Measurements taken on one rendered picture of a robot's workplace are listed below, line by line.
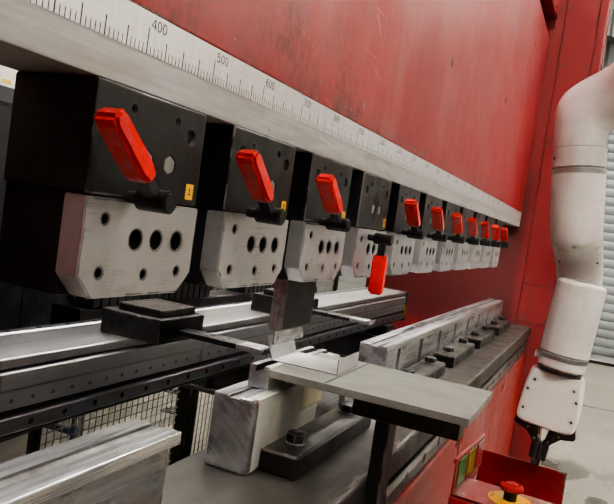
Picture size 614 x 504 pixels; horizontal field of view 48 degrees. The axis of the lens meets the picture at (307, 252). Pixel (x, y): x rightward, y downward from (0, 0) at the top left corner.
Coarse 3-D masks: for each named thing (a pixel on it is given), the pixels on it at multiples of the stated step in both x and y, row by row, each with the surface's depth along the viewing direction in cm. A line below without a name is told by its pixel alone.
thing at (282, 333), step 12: (276, 288) 94; (288, 288) 94; (300, 288) 98; (312, 288) 102; (276, 300) 94; (288, 300) 95; (300, 300) 98; (312, 300) 102; (276, 312) 94; (288, 312) 95; (300, 312) 99; (276, 324) 94; (288, 324) 96; (300, 324) 100; (276, 336) 95; (288, 336) 99; (300, 336) 103
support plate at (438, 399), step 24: (336, 360) 102; (312, 384) 88; (336, 384) 87; (360, 384) 89; (384, 384) 91; (408, 384) 93; (432, 384) 95; (456, 384) 98; (408, 408) 83; (432, 408) 82; (456, 408) 84; (480, 408) 87
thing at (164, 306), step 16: (128, 304) 105; (144, 304) 106; (160, 304) 109; (176, 304) 111; (112, 320) 105; (128, 320) 104; (144, 320) 103; (160, 320) 102; (176, 320) 105; (192, 320) 109; (128, 336) 104; (144, 336) 103; (160, 336) 102; (176, 336) 106; (192, 336) 104; (208, 336) 104; (224, 336) 106; (256, 352) 100
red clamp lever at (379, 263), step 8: (376, 240) 109; (384, 240) 109; (392, 240) 109; (384, 248) 109; (376, 256) 109; (384, 256) 109; (376, 264) 109; (384, 264) 109; (376, 272) 109; (384, 272) 109; (376, 280) 109; (384, 280) 110; (368, 288) 110; (376, 288) 109
